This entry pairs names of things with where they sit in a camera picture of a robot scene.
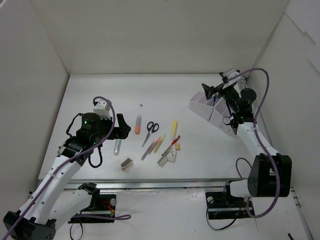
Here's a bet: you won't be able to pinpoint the blue ballpoint pen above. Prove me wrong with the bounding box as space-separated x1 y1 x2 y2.
212 95 217 107

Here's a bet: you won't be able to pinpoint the orange highlighter marker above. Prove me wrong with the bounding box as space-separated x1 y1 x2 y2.
134 114 142 135

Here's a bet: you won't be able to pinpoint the black handled scissors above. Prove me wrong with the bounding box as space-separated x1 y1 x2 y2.
142 121 159 147

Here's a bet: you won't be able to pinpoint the red gel pen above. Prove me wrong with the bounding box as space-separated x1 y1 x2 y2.
161 135 181 156

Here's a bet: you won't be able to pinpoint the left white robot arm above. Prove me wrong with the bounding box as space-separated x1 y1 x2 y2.
3 112 131 240

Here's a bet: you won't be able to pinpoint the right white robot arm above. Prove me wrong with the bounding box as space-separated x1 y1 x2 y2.
202 71 292 206

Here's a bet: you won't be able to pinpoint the purple divided organizer box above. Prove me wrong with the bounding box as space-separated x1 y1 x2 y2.
188 91 236 137

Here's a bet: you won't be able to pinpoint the purple pastel highlighter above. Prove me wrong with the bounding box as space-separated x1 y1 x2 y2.
141 141 155 161

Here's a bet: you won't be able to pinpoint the orange pastel highlighter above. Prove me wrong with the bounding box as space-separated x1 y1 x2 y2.
148 134 166 154

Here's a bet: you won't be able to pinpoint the yellow pastel highlighter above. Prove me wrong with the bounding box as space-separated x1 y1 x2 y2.
153 134 166 153

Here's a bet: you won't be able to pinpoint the green pastel marker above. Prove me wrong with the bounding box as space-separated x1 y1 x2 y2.
157 156 169 167

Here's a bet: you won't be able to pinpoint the white eraser with label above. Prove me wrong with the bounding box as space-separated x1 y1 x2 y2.
166 147 177 163

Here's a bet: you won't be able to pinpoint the tan eraser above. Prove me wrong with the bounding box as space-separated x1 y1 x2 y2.
174 143 181 151

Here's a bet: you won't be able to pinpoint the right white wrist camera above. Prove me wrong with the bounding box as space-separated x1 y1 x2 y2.
219 69 242 89

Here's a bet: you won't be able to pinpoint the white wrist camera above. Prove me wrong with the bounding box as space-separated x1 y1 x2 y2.
93 99 111 120
219 69 242 89

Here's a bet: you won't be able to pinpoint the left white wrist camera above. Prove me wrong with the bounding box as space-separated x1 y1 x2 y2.
93 99 111 120

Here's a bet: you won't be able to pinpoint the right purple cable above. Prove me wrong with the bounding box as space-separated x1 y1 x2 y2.
224 67 280 219

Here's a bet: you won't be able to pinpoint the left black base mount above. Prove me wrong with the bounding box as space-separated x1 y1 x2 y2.
67 182 117 224

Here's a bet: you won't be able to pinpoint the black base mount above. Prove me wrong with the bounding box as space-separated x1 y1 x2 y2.
205 181 250 220
67 182 117 224

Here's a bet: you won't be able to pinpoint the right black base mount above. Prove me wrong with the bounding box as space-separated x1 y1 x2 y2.
205 181 250 220

